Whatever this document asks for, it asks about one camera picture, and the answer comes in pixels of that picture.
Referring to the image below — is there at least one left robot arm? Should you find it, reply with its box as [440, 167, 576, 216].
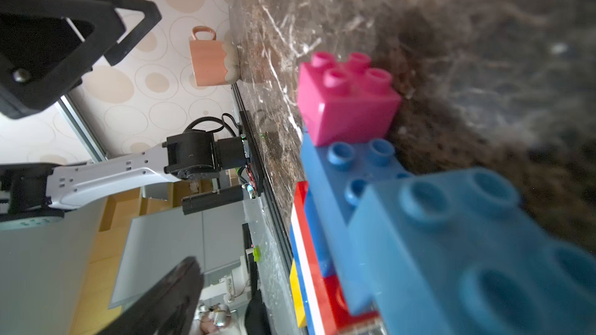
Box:
[1, 0, 247, 230]

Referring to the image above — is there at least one light blue long lego brick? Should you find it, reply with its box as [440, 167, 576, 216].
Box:
[300, 133, 410, 316]

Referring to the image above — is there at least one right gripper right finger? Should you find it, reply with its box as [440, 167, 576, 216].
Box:
[100, 256, 204, 335]

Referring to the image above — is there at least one yellow lego brick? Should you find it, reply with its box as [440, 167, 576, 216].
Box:
[289, 261, 307, 328]

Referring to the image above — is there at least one orange ceramic mug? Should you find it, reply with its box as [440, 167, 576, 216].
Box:
[189, 26, 241, 87]

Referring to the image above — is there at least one dark blue long lego brick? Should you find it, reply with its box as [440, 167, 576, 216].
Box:
[290, 229, 313, 334]

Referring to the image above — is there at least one pink lego brick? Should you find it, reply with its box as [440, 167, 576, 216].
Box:
[296, 52, 402, 147]

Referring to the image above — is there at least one teal small lego brick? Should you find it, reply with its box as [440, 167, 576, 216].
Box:
[349, 167, 595, 334]

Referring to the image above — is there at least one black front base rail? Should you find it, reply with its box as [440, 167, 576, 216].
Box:
[231, 84, 304, 334]

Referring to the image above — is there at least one small dark blue lego brick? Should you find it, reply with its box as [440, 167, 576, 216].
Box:
[304, 189, 335, 278]

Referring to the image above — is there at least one white lego brick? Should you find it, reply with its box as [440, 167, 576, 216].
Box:
[290, 206, 325, 335]

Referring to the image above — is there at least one red lego brick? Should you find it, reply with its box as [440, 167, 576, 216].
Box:
[293, 181, 382, 334]

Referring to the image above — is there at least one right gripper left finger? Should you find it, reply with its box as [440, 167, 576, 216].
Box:
[1, 0, 161, 119]

